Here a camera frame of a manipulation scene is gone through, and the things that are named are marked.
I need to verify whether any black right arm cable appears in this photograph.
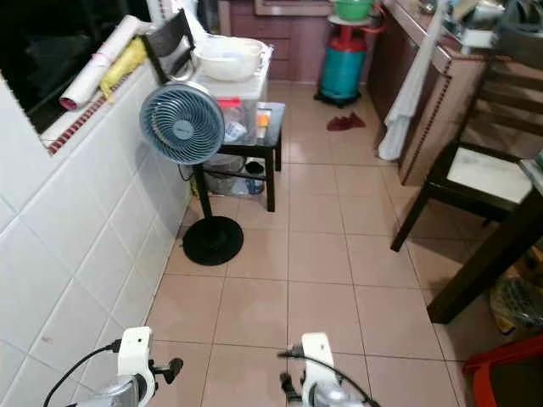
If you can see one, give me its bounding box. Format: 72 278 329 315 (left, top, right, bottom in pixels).
276 345 383 407

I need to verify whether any brown kitchen counter cabinet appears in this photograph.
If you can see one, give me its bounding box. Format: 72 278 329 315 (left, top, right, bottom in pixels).
367 0 543 187

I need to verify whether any black chair back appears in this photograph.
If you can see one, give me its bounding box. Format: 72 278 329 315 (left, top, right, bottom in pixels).
141 8 198 86

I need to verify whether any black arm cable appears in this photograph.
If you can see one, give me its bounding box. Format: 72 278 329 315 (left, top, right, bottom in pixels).
276 345 383 407
42 339 122 407

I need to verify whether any maroon cabinet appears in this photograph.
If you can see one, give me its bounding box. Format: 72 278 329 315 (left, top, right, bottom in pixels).
216 0 332 84

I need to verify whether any white paper roll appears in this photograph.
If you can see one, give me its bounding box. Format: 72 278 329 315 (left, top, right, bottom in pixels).
59 15 143 111

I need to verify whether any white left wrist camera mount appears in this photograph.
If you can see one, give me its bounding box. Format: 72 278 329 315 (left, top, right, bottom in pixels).
116 326 156 406

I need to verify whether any white hanging cloth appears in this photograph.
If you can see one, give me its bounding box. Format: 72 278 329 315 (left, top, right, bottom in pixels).
378 0 455 162

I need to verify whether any grey-blue standing fan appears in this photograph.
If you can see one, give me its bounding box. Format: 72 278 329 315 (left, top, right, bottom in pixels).
138 82 244 267

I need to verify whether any white plastic basin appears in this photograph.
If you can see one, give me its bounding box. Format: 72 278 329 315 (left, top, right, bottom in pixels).
192 36 266 83

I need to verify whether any dark red rag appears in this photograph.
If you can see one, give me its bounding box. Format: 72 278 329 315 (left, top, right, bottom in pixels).
326 112 367 133

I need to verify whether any green plastic basin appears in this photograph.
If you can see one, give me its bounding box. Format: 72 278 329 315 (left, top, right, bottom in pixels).
331 0 376 23

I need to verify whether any clear plastic tub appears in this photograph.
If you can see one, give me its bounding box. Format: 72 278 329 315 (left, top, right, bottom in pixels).
204 154 266 198

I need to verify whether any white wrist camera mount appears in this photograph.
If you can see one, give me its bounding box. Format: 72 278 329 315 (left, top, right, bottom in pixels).
116 326 156 406
299 332 338 406

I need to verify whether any clear plastic box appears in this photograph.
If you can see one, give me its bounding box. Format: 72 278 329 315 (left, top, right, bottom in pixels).
221 98 262 143

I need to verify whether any dark wooden chair white seat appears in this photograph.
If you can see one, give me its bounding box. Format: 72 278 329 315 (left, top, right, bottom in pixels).
390 51 543 254

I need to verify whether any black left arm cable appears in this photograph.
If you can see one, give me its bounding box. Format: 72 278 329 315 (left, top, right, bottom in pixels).
42 339 122 407

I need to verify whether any red plastic stool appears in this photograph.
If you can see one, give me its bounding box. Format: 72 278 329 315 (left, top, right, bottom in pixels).
462 335 543 407

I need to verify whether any yellow cloth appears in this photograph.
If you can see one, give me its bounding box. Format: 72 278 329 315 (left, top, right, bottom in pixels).
99 36 149 103

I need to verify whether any woven basket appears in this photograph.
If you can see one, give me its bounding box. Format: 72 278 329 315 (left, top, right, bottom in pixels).
488 271 543 336

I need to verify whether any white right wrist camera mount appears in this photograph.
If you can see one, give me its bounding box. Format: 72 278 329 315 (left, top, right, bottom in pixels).
299 332 338 406

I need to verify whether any small black side table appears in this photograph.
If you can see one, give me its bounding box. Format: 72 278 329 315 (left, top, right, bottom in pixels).
188 102 287 213

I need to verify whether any teal gas cylinder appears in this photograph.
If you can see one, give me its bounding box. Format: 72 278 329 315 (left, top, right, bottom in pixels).
316 24 370 108

